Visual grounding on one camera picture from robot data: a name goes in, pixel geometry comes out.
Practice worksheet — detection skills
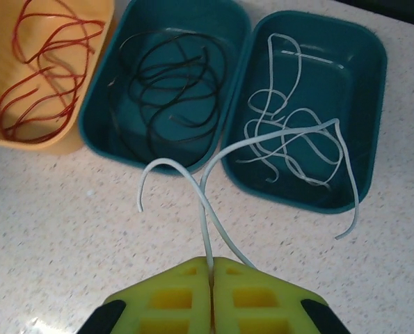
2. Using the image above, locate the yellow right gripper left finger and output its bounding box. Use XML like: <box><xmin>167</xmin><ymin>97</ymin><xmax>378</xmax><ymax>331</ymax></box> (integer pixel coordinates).
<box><xmin>77</xmin><ymin>257</ymin><xmax>213</xmax><ymax>334</ymax></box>

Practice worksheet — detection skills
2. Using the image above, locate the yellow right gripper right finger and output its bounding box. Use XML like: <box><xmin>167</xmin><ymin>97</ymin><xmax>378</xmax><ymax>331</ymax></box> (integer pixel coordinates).
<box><xmin>213</xmin><ymin>257</ymin><xmax>349</xmax><ymax>334</ymax></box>

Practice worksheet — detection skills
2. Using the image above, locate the red cable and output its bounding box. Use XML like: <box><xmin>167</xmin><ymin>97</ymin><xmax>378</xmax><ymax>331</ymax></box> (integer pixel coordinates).
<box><xmin>0</xmin><ymin>51</ymin><xmax>89</xmax><ymax>140</ymax></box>
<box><xmin>11</xmin><ymin>0</ymin><xmax>105</xmax><ymax>76</ymax></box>
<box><xmin>22</xmin><ymin>19</ymin><xmax>106</xmax><ymax>67</ymax></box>
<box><xmin>0</xmin><ymin>65</ymin><xmax>86</xmax><ymax>143</ymax></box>

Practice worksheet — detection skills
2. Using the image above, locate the teal plastic bin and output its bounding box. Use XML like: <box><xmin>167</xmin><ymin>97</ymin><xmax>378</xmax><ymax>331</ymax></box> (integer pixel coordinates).
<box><xmin>78</xmin><ymin>0</ymin><xmax>253</xmax><ymax>175</ymax></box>
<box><xmin>220</xmin><ymin>10</ymin><xmax>389</xmax><ymax>215</ymax></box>

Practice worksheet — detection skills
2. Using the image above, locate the orange plastic bin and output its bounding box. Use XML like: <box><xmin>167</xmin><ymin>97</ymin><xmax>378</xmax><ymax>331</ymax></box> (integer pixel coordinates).
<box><xmin>0</xmin><ymin>0</ymin><xmax>117</xmax><ymax>156</ymax></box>

